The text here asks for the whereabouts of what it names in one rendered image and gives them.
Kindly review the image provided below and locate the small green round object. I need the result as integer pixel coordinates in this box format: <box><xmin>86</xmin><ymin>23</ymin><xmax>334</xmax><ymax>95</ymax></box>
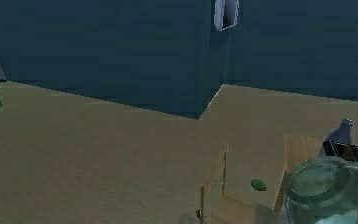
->
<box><xmin>250</xmin><ymin>178</ymin><xmax>268</xmax><ymax>192</ymax></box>

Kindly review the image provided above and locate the grey blue bottle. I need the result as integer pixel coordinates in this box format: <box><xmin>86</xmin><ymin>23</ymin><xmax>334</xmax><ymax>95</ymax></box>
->
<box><xmin>318</xmin><ymin>118</ymin><xmax>355</xmax><ymax>157</ymax></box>

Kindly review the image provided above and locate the green glass bowl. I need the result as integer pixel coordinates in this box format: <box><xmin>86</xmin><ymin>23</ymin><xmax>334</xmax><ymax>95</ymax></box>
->
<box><xmin>282</xmin><ymin>156</ymin><xmax>358</xmax><ymax>224</ymax></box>

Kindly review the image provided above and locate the dark patterned box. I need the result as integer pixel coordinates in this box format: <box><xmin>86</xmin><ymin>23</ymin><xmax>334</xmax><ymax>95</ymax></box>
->
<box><xmin>322</xmin><ymin>140</ymin><xmax>358</xmax><ymax>169</ymax></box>

